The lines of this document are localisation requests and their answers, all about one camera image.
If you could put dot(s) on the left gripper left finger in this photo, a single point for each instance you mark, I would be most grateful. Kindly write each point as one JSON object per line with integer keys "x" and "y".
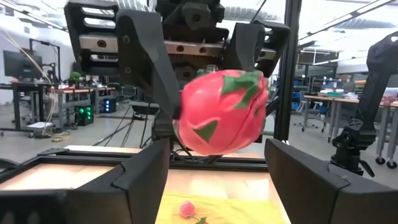
{"x": 93, "y": 205}

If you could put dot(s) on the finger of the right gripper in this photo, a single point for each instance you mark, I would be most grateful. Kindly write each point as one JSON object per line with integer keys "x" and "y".
{"x": 140, "y": 46}
{"x": 245, "y": 46}

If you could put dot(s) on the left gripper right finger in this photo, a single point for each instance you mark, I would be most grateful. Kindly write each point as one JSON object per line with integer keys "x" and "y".
{"x": 326, "y": 202}

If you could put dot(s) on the pink toy dragon fruit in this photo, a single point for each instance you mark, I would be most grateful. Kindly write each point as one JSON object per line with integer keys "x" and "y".
{"x": 217, "y": 118}

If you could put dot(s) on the pink toy peach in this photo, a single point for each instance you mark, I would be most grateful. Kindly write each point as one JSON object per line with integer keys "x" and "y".
{"x": 187, "y": 209}

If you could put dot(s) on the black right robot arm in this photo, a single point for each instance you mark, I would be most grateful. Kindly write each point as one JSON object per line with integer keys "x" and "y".
{"x": 162, "y": 129}

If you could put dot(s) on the computer with blue lights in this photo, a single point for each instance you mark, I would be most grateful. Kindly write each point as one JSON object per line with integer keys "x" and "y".
{"x": 109, "y": 105}

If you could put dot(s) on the small green plant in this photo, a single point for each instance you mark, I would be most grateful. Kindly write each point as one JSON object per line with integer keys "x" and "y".
{"x": 75, "y": 77}

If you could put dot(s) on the computer with green lights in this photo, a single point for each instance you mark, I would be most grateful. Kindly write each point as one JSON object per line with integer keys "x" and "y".
{"x": 84, "y": 115}

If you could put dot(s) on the yellow cloth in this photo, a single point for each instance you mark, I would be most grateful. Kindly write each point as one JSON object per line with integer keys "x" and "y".
{"x": 236, "y": 208}

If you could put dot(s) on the wooden top office desk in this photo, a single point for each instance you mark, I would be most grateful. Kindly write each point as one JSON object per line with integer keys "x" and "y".
{"x": 18, "y": 88}
{"x": 342, "y": 100}

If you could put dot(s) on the black monitor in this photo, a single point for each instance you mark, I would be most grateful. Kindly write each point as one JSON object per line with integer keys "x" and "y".
{"x": 21, "y": 63}

